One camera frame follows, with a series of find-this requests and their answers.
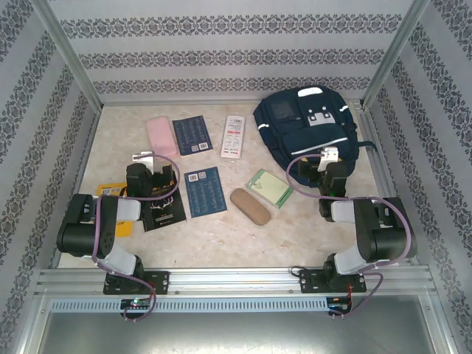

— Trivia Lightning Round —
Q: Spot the pink pencil case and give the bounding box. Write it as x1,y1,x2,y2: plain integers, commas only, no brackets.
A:
145,116,178,160

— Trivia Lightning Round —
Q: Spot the blue thin book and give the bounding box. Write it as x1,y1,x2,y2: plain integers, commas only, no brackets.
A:
183,166,228,219
172,114,214,157

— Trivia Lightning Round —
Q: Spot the black book with antlers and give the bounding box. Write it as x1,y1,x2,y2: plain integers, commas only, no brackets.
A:
142,173,187,233

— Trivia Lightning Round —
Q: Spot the yellow book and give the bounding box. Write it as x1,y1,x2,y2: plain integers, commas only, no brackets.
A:
96,182,133,239

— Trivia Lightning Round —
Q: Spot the green notepad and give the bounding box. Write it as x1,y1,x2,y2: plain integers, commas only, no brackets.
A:
246,168,295,209

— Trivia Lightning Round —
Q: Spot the navy blue backpack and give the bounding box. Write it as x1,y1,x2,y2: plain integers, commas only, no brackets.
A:
252,85,378,189

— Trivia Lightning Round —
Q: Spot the white long stationery packet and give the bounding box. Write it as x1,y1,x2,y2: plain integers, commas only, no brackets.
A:
220,114,247,160

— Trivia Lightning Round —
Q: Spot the brown glasses case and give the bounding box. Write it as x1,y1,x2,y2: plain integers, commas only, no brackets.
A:
229,187,272,226

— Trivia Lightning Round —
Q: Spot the small controller board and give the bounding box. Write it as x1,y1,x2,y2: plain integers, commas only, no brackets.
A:
327,297,353,313
120,298,152,310

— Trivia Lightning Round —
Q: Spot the grey metal sheet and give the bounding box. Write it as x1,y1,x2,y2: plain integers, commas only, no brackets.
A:
21,294,454,354

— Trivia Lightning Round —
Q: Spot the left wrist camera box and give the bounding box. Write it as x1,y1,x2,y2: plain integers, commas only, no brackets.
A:
132,150,156,174

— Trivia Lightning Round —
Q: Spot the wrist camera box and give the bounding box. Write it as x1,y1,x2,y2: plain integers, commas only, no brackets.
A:
319,146,340,171
132,150,156,174

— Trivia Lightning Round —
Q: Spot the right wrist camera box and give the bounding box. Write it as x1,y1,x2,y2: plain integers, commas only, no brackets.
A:
319,146,340,171

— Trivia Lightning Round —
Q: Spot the wide aluminium side rail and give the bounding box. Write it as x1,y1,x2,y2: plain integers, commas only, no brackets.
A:
352,103,420,266

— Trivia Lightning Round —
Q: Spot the narrow aluminium side rail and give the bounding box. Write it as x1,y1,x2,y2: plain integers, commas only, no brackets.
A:
49,106,103,269

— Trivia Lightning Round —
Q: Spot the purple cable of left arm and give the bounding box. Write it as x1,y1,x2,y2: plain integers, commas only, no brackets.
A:
90,153,181,322

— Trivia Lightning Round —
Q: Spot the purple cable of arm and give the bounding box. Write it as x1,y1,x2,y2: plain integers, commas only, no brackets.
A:
286,153,414,322
90,153,181,322

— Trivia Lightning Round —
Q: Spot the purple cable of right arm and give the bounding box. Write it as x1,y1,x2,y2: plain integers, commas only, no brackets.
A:
286,153,414,322

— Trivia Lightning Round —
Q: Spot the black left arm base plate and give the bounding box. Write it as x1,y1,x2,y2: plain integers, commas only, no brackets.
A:
103,271,170,296

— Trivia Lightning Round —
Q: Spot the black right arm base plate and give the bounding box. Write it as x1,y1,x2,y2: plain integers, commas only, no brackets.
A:
298,268,368,295

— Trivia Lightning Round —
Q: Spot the aluminium mounting rail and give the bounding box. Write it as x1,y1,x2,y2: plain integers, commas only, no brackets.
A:
35,268,432,296

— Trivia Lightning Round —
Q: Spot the aluminium frame post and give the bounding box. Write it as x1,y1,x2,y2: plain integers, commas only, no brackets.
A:
360,0,431,108
31,0,103,108

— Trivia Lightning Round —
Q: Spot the grey slotted cable duct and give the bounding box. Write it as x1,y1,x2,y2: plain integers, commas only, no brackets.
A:
49,296,330,313

